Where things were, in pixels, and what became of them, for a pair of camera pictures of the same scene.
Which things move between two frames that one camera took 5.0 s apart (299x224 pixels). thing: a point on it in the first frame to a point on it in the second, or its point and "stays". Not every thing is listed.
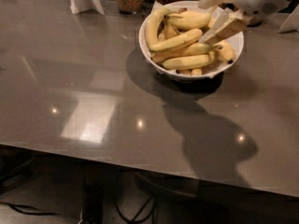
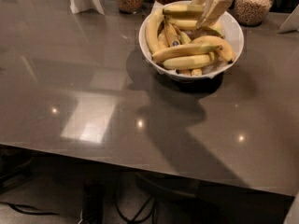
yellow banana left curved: x=153 y=21 stays
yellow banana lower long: x=194 y=49 stays
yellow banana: x=225 y=51 stays
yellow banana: x=184 y=40 to x=183 y=10
